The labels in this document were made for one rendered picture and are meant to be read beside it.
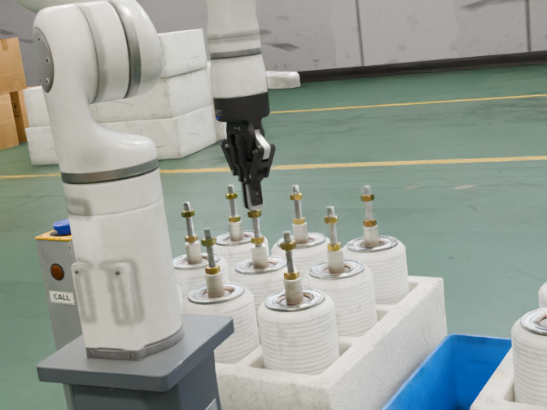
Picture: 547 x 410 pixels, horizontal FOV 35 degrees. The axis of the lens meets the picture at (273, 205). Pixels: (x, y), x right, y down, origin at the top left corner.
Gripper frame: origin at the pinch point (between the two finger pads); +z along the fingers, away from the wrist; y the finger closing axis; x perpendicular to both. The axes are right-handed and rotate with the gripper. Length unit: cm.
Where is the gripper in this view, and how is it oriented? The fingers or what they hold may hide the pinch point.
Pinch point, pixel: (252, 194)
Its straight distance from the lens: 119.6
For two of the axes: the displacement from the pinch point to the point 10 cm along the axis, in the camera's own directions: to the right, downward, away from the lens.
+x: 8.8, -2.0, 4.4
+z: 1.1, 9.7, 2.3
